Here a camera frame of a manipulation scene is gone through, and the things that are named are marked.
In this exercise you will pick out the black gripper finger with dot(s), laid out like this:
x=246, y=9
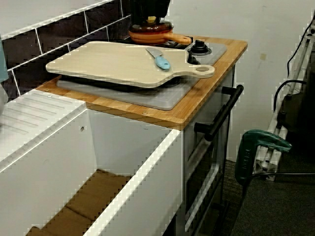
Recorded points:
x=165, y=6

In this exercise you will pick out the glass lid yellow knob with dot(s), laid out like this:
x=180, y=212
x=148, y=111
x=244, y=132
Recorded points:
x=150, y=28

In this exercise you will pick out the orange toy frying pan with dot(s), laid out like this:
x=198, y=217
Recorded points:
x=147, y=39

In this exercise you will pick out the black slanted panel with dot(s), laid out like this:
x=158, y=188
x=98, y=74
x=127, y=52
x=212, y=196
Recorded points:
x=137, y=9

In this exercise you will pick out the black stove knob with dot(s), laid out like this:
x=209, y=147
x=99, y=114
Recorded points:
x=194, y=60
x=200, y=48

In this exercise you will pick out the light wooden cutting board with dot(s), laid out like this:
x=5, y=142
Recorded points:
x=118, y=68

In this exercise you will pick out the grey toy stove plate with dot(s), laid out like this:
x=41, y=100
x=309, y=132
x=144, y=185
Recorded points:
x=157, y=98

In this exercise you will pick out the wooden kitchen countertop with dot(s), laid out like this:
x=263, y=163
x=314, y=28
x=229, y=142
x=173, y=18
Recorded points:
x=197, y=103

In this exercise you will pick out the green power drill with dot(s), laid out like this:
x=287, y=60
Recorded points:
x=248, y=152

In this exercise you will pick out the black bag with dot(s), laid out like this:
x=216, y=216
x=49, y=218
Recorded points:
x=300, y=110

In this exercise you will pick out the white toy oven door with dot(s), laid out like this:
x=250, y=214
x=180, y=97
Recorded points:
x=197, y=182

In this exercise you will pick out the white metal tripod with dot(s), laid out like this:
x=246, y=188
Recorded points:
x=270, y=159

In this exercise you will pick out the white toy sink basin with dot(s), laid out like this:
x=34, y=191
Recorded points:
x=49, y=159

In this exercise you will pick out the brown cardboard sheet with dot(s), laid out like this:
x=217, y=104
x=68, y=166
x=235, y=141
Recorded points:
x=98, y=191

